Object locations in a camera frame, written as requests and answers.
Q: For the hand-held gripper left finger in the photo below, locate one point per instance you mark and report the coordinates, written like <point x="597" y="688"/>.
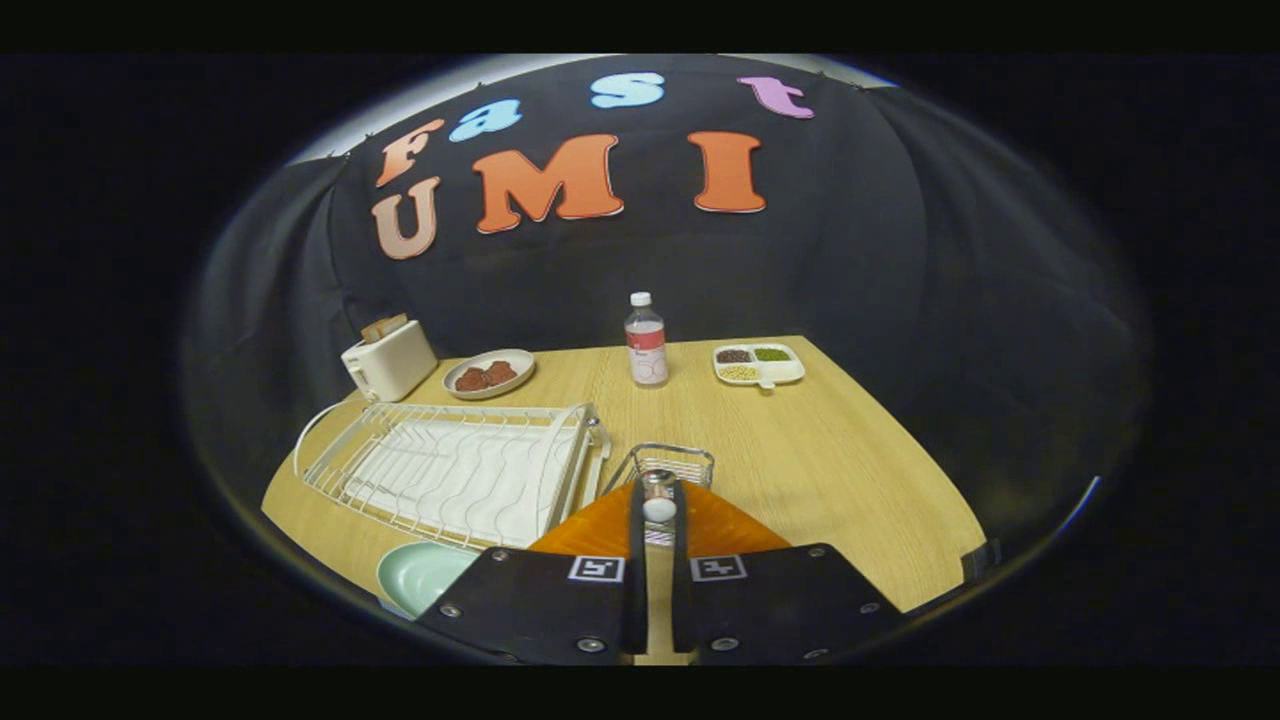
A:
<point x="637" y="580"/>

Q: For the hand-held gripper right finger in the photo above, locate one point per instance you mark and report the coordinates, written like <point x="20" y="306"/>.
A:
<point x="680" y="590"/>

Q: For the mint green plate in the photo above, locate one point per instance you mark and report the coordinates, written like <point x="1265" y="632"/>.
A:
<point x="425" y="578"/>

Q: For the beige oval plate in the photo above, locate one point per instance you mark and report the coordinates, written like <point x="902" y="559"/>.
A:
<point x="515" y="358"/>

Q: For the white drain tray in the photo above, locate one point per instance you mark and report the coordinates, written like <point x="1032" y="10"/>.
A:
<point x="470" y="480"/>

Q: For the yellow bean pile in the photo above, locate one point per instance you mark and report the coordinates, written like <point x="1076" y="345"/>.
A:
<point x="738" y="373"/>

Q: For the clear bottle red label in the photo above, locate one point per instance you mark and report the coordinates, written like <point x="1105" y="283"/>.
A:
<point x="646" y="350"/>

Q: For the red bean pile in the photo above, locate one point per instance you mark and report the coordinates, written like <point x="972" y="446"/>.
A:
<point x="733" y="356"/>

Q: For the white divided tray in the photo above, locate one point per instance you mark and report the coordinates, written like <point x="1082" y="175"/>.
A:
<point x="785" y="372"/>

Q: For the brown meat piece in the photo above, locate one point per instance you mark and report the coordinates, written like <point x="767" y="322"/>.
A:
<point x="471" y="380"/>
<point x="500" y="373"/>

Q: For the green bean pile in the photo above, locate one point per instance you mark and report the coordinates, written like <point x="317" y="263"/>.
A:
<point x="771" y="354"/>

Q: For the cream toaster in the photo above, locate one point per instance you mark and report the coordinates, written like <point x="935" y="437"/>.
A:
<point x="395" y="368"/>

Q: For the bread slice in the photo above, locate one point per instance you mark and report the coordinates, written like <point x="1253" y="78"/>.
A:
<point x="383" y="328"/>

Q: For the black backdrop cloth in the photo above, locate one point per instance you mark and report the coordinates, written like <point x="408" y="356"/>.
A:
<point x="850" y="250"/>

